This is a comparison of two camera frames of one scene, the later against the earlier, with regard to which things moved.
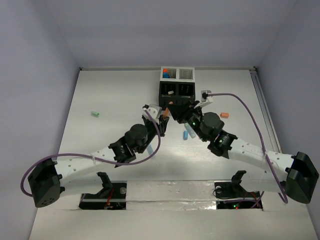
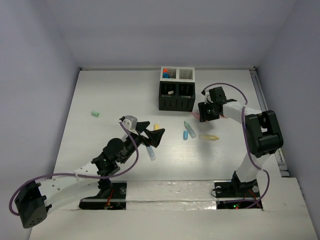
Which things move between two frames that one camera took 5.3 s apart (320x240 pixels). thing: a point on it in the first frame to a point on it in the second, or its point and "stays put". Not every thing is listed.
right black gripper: (180, 113) to (203, 115)
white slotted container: (182, 74) stays put
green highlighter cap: (96, 113) stays put
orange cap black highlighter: (165, 74) stays put
